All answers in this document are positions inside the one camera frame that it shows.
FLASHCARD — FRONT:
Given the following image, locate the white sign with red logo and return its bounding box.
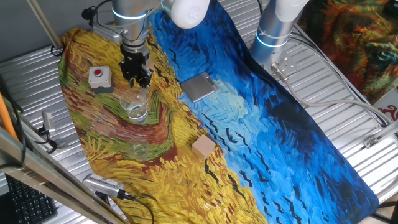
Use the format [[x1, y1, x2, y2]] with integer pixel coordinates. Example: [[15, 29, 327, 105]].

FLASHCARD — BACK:
[[371, 86, 398, 123]]

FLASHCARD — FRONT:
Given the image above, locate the black computer keyboard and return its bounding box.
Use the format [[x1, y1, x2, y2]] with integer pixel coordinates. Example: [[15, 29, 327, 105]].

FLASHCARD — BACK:
[[4, 174, 58, 224]]

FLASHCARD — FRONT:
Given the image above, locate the orange green painted backdrop cloth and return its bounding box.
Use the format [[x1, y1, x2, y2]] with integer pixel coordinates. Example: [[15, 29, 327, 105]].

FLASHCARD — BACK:
[[298, 0, 398, 105]]

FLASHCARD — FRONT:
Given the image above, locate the thin grey metal pole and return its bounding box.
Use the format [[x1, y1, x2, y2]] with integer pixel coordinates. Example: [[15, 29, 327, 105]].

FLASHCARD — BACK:
[[26, 0, 65, 56]]

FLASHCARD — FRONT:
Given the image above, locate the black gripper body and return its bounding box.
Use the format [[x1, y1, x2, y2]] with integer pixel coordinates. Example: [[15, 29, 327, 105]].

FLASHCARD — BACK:
[[119, 46, 151, 79]]

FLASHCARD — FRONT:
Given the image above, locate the silver digital kitchen scale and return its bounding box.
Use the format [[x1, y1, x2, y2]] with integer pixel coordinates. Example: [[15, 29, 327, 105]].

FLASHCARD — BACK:
[[180, 72, 219, 103]]

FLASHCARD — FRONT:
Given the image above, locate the grey box with red button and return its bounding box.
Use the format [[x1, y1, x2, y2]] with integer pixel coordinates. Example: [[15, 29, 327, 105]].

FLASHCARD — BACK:
[[88, 65, 114, 95]]

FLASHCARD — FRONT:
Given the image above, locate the Van Gogh painting print cloth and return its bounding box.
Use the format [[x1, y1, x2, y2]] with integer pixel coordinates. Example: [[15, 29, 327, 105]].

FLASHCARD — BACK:
[[58, 0, 380, 224]]

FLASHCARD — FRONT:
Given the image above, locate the clear plastic cup with water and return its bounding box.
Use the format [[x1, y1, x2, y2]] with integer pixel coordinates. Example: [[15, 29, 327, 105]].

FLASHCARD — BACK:
[[119, 88, 150, 125]]

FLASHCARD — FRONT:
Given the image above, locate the aluminium frame beam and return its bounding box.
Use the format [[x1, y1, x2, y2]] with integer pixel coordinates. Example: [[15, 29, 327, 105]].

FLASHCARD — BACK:
[[0, 126, 125, 224]]

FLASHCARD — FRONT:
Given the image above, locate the small silver camera on bracket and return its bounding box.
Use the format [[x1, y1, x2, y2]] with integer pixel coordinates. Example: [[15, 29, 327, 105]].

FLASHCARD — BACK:
[[42, 110, 57, 136]]

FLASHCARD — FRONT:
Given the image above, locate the black stand leg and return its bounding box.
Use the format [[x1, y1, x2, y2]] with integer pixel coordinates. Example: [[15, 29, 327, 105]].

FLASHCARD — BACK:
[[371, 200, 398, 224]]

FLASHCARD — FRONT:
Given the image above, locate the aluminium bar with bracket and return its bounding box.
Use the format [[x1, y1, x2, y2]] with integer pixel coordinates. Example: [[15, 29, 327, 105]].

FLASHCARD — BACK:
[[362, 119, 398, 149]]

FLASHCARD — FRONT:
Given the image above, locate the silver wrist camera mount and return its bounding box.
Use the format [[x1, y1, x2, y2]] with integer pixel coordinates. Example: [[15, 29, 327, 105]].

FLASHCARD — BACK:
[[91, 22, 129, 44]]

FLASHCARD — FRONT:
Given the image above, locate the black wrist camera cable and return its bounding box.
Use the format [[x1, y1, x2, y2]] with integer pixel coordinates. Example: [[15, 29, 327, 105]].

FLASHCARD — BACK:
[[81, 0, 113, 28]]

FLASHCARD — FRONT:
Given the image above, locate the black depth camera cable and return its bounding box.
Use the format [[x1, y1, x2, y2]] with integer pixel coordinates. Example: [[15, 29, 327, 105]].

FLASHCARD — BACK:
[[123, 191, 155, 224]]

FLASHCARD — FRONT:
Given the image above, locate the ribbed silver depth camera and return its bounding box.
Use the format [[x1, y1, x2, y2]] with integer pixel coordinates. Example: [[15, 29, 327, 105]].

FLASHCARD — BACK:
[[82, 173, 126, 200]]

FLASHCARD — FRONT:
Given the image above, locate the grey hose with metal connector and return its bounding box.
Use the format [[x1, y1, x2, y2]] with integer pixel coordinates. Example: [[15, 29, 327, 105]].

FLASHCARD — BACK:
[[270, 62, 394, 125]]

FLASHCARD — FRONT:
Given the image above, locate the orange pole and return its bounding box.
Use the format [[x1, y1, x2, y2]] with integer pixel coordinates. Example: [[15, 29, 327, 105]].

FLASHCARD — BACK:
[[0, 93, 19, 141]]

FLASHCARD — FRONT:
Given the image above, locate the empty clear plastic cup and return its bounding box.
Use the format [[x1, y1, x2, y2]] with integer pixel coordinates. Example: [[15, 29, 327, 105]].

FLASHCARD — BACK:
[[126, 135, 152, 162]]

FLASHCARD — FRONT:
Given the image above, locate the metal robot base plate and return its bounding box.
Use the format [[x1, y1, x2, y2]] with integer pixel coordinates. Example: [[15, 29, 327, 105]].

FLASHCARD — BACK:
[[264, 49, 299, 77]]

